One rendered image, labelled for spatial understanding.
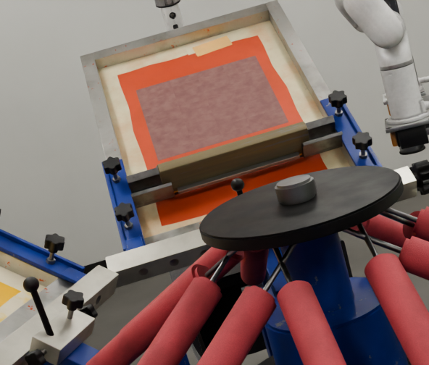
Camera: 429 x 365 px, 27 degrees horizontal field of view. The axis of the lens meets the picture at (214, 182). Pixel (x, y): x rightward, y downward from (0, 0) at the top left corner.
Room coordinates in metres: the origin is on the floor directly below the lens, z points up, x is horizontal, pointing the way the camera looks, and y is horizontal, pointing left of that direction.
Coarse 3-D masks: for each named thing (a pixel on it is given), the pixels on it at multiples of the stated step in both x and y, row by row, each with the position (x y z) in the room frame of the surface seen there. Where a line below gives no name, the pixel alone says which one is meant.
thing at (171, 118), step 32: (160, 64) 2.54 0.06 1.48; (192, 64) 2.51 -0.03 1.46; (128, 96) 2.45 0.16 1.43; (160, 96) 2.42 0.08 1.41; (192, 96) 2.40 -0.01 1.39; (160, 128) 2.31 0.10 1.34; (192, 128) 2.29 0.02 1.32; (160, 160) 2.21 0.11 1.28; (192, 192) 2.10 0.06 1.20; (224, 192) 2.08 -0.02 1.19
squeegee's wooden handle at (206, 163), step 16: (288, 128) 2.06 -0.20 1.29; (304, 128) 2.05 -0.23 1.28; (240, 144) 2.05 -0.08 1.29; (256, 144) 2.05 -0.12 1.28; (272, 144) 2.06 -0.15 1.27; (288, 144) 2.07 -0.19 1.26; (176, 160) 2.05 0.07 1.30; (192, 160) 2.04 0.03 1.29; (208, 160) 2.04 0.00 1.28; (224, 160) 2.05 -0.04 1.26; (240, 160) 2.06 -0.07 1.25; (256, 160) 2.07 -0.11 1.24; (160, 176) 2.04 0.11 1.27; (176, 176) 2.05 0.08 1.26; (192, 176) 2.06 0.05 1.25; (208, 176) 2.07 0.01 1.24
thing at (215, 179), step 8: (296, 152) 2.08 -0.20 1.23; (272, 160) 2.08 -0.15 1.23; (280, 160) 2.07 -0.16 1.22; (288, 160) 2.08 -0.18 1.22; (248, 168) 2.07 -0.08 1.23; (256, 168) 2.07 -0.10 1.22; (264, 168) 2.07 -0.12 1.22; (216, 176) 2.07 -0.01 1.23; (224, 176) 2.07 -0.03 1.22; (232, 176) 2.06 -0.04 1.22; (192, 184) 2.06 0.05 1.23; (200, 184) 2.06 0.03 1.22; (208, 184) 2.06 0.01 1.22; (184, 192) 2.06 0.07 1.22
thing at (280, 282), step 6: (270, 252) 1.79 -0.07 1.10; (270, 258) 1.77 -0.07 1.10; (276, 258) 1.77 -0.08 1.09; (270, 264) 1.76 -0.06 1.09; (276, 264) 1.76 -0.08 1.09; (270, 270) 1.75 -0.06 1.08; (282, 276) 1.73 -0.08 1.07; (276, 282) 1.72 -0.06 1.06; (282, 282) 1.72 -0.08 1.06; (276, 288) 1.71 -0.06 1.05; (276, 294) 1.71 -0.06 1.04
